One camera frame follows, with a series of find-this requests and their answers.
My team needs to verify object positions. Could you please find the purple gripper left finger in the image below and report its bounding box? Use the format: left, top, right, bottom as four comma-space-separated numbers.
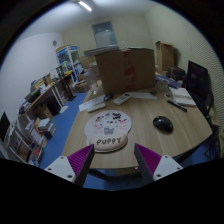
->
44, 143, 96, 187

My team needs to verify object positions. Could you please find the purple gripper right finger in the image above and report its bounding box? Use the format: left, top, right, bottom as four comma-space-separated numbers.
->
133, 143, 184, 186

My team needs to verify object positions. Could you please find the black computer mouse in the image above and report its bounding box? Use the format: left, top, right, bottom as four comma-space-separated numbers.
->
153, 116, 173, 133

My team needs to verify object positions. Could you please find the round puppy mouse pad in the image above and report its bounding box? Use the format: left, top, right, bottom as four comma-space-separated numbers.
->
84, 110, 132, 153

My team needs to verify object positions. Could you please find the white keyboard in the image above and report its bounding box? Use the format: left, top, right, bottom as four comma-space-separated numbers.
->
87, 102, 106, 113

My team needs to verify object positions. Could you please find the white bookshelf with books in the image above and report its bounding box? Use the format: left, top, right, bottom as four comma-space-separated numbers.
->
4, 118, 56, 167

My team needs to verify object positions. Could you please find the black pen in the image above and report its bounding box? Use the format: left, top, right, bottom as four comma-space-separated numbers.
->
167, 100, 188, 112

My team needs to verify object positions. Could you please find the wooden side desk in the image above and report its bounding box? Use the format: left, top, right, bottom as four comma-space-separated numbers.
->
20, 70, 75, 122

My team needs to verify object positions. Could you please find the white paper sheet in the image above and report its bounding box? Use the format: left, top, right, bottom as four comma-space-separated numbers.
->
129, 92, 157, 99

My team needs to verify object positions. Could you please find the white remote control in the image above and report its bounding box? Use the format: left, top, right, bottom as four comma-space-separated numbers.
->
113, 93, 131, 106

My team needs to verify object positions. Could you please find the open white notebook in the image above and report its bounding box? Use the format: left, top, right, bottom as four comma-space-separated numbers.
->
170, 87, 196, 106

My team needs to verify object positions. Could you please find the black monitor left edge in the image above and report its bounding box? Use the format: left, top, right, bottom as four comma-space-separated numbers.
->
0, 113, 10, 140

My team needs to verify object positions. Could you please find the black office chair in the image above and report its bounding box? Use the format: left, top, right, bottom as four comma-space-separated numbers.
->
184, 60, 215, 125

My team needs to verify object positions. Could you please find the large brown cardboard box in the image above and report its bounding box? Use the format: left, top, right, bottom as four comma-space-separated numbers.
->
96, 48, 155, 95

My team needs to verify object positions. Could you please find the glass display fridge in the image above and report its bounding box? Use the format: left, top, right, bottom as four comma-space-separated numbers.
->
56, 45, 83, 82

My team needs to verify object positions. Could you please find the tall cardboard box right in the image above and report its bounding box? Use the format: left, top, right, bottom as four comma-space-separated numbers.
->
155, 41, 174, 71

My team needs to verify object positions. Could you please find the window with blind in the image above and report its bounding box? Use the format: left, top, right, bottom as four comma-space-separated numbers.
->
92, 21, 117, 48

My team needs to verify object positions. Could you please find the ceiling light tube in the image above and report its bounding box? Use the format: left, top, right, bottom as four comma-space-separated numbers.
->
78, 1, 92, 12

